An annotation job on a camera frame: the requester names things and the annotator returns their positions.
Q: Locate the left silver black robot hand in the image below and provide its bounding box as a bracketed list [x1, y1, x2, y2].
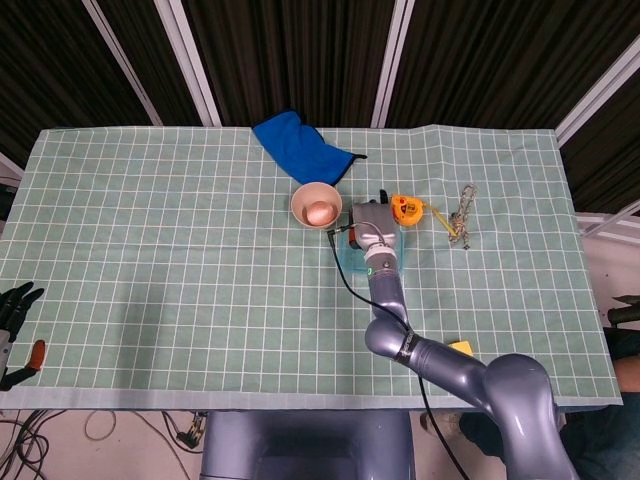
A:
[0, 282, 47, 392]

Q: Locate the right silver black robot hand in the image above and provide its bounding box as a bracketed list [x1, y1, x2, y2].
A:
[348, 188, 404, 254]

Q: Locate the blue plastic lid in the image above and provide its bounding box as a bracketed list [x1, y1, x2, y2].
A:
[338, 227, 407, 276]

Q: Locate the orange tape measure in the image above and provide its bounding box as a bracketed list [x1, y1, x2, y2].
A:
[389, 193, 460, 237]

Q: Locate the pink egg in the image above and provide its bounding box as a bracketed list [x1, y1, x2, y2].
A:
[305, 200, 335, 226]

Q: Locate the beige bowl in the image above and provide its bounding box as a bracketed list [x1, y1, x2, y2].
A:
[290, 182, 344, 230]

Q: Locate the blue cloth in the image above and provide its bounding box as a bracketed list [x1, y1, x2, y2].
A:
[251, 110, 368, 186]

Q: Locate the green checked tablecloth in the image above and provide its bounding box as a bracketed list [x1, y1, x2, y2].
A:
[0, 124, 624, 412]

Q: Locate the black pleated curtain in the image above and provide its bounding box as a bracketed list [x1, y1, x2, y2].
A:
[0, 0, 640, 214]

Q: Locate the white shoe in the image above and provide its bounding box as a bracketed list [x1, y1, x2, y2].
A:
[419, 410, 461, 437]

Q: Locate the black yellow power plug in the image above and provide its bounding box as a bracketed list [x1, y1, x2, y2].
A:
[175, 410, 209, 447]

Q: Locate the grey robot torso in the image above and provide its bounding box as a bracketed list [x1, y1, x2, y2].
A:
[199, 410, 416, 480]

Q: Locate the bystander dark trouser leg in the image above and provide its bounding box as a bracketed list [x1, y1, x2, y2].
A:
[458, 412, 506, 457]

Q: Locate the black chair part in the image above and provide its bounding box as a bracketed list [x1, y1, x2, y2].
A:
[607, 293, 640, 329]

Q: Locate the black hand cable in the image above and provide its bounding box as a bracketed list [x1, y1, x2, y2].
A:
[327, 224, 469, 480]

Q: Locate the braided rope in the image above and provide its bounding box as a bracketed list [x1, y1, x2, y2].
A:
[446, 183, 478, 251]

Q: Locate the white frame corner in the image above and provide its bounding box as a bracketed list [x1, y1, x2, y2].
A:
[0, 152, 24, 184]

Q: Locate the black floor cable bundle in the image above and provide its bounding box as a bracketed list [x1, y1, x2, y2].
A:
[0, 409, 69, 480]

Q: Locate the wide white frame post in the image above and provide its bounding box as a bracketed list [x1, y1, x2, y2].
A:
[371, 0, 427, 129]
[153, 0, 222, 127]
[553, 33, 640, 149]

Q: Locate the white metal rail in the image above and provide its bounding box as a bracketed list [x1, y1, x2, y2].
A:
[574, 199, 640, 246]

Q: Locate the thin white frame post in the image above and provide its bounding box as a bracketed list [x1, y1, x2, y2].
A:
[81, 0, 165, 126]

